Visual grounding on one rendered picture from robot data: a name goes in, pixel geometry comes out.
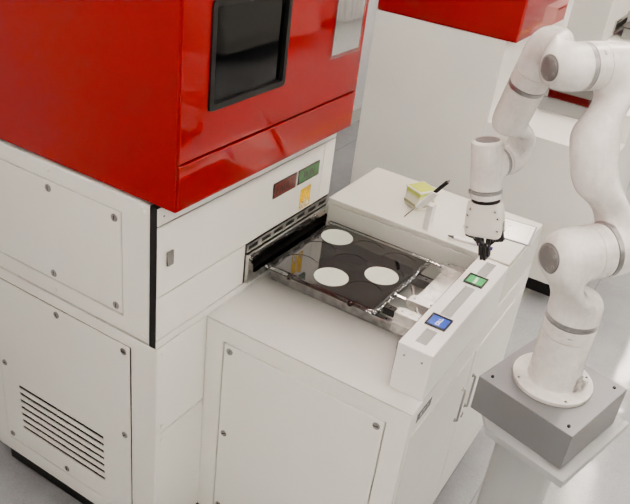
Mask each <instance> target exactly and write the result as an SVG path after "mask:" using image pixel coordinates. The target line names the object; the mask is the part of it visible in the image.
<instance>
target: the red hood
mask: <svg viewBox="0 0 630 504"><path fill-rule="evenodd" d="M368 3H369V0H0V139H2V140H5V141H7V142H9V143H12V144H14V145H16V146H19V147H21V148H23V149H26V150H28V151H30V152H33V153H35V154H37V155H40V156H42V157H44V158H47V159H49V160H52V161H54V162H56V163H59V164H61V165H63V166H66V167H68V168H70V169H73V170H75V171H77V172H80V173H82V174H84V175H87V176H89V177H91V178H94V179H96V180H98V181H101V182H103V183H106V184H108V185H110V186H113V187H115V188H117V189H120V190H122V191H124V192H127V193H129V194H131V195H134V196H136V197H138V198H141V199H143V200H145V201H148V202H150V203H152V204H155V205H157V206H160V207H161V208H164V209H166V210H168V211H171V212H173V213H177V212H179V211H181V210H183V209H185V208H187V207H189V206H191V205H193V204H195V203H197V202H199V201H201V200H203V199H205V198H207V197H209V196H211V195H213V194H215V193H217V192H219V191H221V190H223V189H225V188H227V187H229V186H231V185H233V184H235V183H237V182H239V181H241V180H243V179H245V178H247V177H249V176H251V175H253V174H255V173H257V172H259V171H261V170H263V169H265V168H267V167H269V166H271V165H273V164H275V163H277V162H279V161H281V160H283V159H285V158H287V157H289V156H291V155H293V154H295V153H297V152H299V151H301V150H303V149H305V148H307V147H309V146H311V145H313V144H315V143H317V142H319V141H321V140H323V139H325V138H327V137H329V136H331V135H333V134H335V133H337V132H339V131H341V130H343V129H345V128H347V127H349V126H350V125H351V120H352V113H353V106H354V99H355V93H356V92H355V91H356V85H357V78H358V72H359V65H360V58H361V51H362V44H363V37H364V31H365V24H366V17H367V10H368Z"/></svg>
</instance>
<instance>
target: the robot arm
mask: <svg viewBox="0 0 630 504"><path fill-rule="evenodd" d="M548 87H549V88H551V89H554V90H558V91H565V92H578V91H593V99H592V102H591V104H590V106H589V108H588V109H587V111H586V112H585V113H584V114H583V115H582V116H581V118H580V119H579V120H578V121H577V122H576V123H575V125H574V126H573V128H572V130H571V134H570V139H569V164H570V175H571V179H572V183H573V186H574V188H575V190H576V192H577V193H578V194H579V195H580V196H581V197H582V198H583V199H584V200H585V201H587V202H588V204H589V205H590V207H591V208H592V211H593V214H594V224H587V225H579V226H572V227H566V228H562V229H558V230H556V231H554V232H552V233H550V234H549V235H548V236H547V237H546V238H545V239H544V240H543V242H542V244H541V246H540V248H539V251H538V256H537V259H538V264H539V267H540V269H541V271H542V273H543V274H544V276H545V277H546V279H547V281H548V283H549V287H550V298H549V301H548V304H547V308H546V311H545V314H544V317H543V321H542V324H541V327H540V331H539V334H538V337H537V341H536V344H535V347H534V350H533V352H531V353H527V354H524V355H522V356H520V357H519V358H517V360H516V361H515V362H514V365H513V368H512V375H513V379H514V381H515V383H516V384H517V385H518V387H519V388H520V389H521V390H522V391H523V392H524V393H526V394H527V395H528V396H530V397H531V398H533V399H535V400H537V401H539V402H541V403H544V404H547V405H550V406H555V407H562V408H571V407H577V406H580V405H583V404H584V403H586V402H587V401H588V400H589V399H590V398H591V396H592V393H593V389H594V388H593V382H592V380H591V378H590V376H589V375H588V374H587V372H586V371H585V370H584V368H585V365H586V362H587V360H588V357H589V354H590V351H591V348H592V345H593V343H594V340H595V337H596V334H597V331H598V328H599V326H600V323H601V320H602V317H603V313H604V302H603V299H602V297H601V296H600V294H599V293H598V292H597V291H595V290H594V289H592V288H590V287H588V286H586V284H587V283H588V282H589V281H591V280H597V279H603V278H609V277H615V276H620V275H624V274H627V273H629V272H630V205H629V202H628V200H627V198H626V196H625V193H624V191H623V187H622V184H621V178H620V134H621V128H622V124H623V121H624V118H625V116H626V114H627V112H628V110H629V109H630V43H628V42H625V41H612V40H610V41H574V36H573V34H572V33H571V31H570V30H568V29H567V28H565V27H562V26H557V25H549V26H544V27H542V28H540V29H538V30H537V31H535V32H534V33H533V34H532V35H531V36H530V38H529V39H528V41H527V42H526V44H525V46H524V48H523V50H522V52H521V54H520V56H519V59H518V61H517V63H516V65H515V67H514V69H513V71H512V73H511V76H510V78H509V80H508V82H507V84H506V86H505V89H504V91H503V93H502V95H501V97H500V100H499V102H498V104H497V106H496V108H495V111H494V113H493V117H492V125H493V128H494V130H495V131H496V132H497V133H499V134H501V135H504V136H508V137H509V138H508V140H507V142H506V144H505V142H504V140H503V139H501V138H499V137H493V136H483V137H478V138H475V139H473V140H472V141H471V166H470V189H468V194H470V199H469V200H468V203H467V209H466V215H465V225H464V231H465V233H466V234H465V235H466V236H467V237H470V238H473V240H474V241H475V242H476V243H477V246H478V255H479V256H480V257H479V260H483V261H486V259H487V258H488V257H490V254H491V245H492V244H493V243H495V242H503V241H504V240H505V237H504V232H505V211H504V205H503V200H501V198H502V195H503V179H504V177H505V176H507V175H511V174H514V173H516V172H518V171H520V170H521V169H522V168H523V167H524V165H525V164H526V162H527V161H528V159H529V157H530V155H531V153H532V151H533V149H534V146H535V142H536V138H535V134H534V131H533V130H532V128H531V127H530V125H529V122H530V120H531V118H532V117H533V115H534V113H535V111H536V109H537V107H538V106H539V104H540V102H541V100H542V98H543V96H544V94H545V93H546V91H547V89H548ZM504 144H505V145H504ZM484 238H486V243H485V242H484Z"/></svg>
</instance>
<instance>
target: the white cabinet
mask: <svg viewBox="0 0 630 504"><path fill-rule="evenodd" d="M531 266H532V264H530V265H529V266H528V268H527V269H526V270H525V272H524V273H523V274H522V275H521V277H520V278H519V279H518V280H517V282H516V283H515V284H514V285H513V287H512V288H511V289H510V291H509V292H508V293H507V294H506V296H505V297H504V298H503V299H502V301H501V302H500V303H499V304H498V307H497V309H496V310H495V311H494V313H493V314H492V315H491V316H490V318H489V319H488V320H487V321H486V323H485V324H484V325H483V327H482V328H481V329H480V330H479V332H478V333H477V334H476V335H475V337H474V338H473V339H472V341H471V342H470V343H469V344H468V346H467V347H466V348H465V349H464V351H463V352H462V353H461V354H460V356H459V357H458V358H457V360H456V361H455V362H454V363H453V365H452V366H451V367H450V368H449V370H448V371H447V372H446V374H445V375H444V376H443V377H442V379H441V380H440V381H439V382H438V384H437V385H436V386H435V388H434V389H433V390H432V391H431V393H430V394H429V395H428V396H427V398H426V399H425V400H424V402H423V403H422V404H421V405H420V407H419V408H418V409H417V410H416V412H415V413H414V414H413V416H412V417H411V416H409V415H407V414H405V413H403V412H401V411H399V410H397V409H395V408H393V407H391V406H389V405H387V404H385V403H383V402H381V401H379V400H377V399H375V398H372V397H370V396H368V395H366V394H364V393H362V392H360V391H358V390H356V389H354V388H352V387H350V386H348V385H346V384H344V383H342V382H340V381H338V380H336V379H334V378H332V377H330V376H327V375H325V374H323V373H321V372H319V371H317V370H315V369H313V368H311V367H309V366H307V365H305V364H303V363H301V362H299V361H297V360H295V359H293V358H291V357H289V356H287V355H284V354H282V353H280V352H278V351H276V350H274V349H272V348H270V347H268V346H266V345H264V344H262V343H260V342H258V341H256V340H254V339H252V338H250V337H248V336H246V335H244V334H242V333H239V332H237V331H235V330H233V329H231V328H229V327H227V326H225V325H223V324H221V323H219V322H217V321H215V320H213V319H211V318H209V317H208V320H207V339H206V358H205V377H204V395H203V414H202V433H201V451H200V470H199V489H198V503H199V504H433V502H434V501H435V499H436V498H437V496H438V495H439V493H440V491H441V490H442V488H443V487H444V485H445V484H446V482H447V480H448V479H449V477H450V476H451V474H452V473H453V471H454V470H455V468H456V466H457V465H458V463H459V462H460V460H461V459H462V457H463V456H464V454H465V452H466V451H467V449H468V448H469V446H470V445H471V443H472V442H473V440H474V438H475V437H476V435H477V434H478V432H479V431H480V429H481V427H482V426H483V420H482V415H481V414H480V413H478V412H477V411H476V410H474V409H473V408H471V407H470V406H471V403H472V399H473V396H474V393H475V389H476V386H477V382H478V379H479V376H480V375H481V374H483V373H484V372H486V371H487V370H489V369H490V368H492V367H493V366H495V365H496V364H498V363H499V362H501V361H502V360H503V358H504V354H505V351H506V348H507V345H508V341H509V338H510V335H511V331H512V328H513V325H514V322H515V318H516V315H517V312H518V308H519V305H520V302H521V298H522V295H523V292H524V289H525V285H526V282H527V279H528V275H529V272H530V269H531Z"/></svg>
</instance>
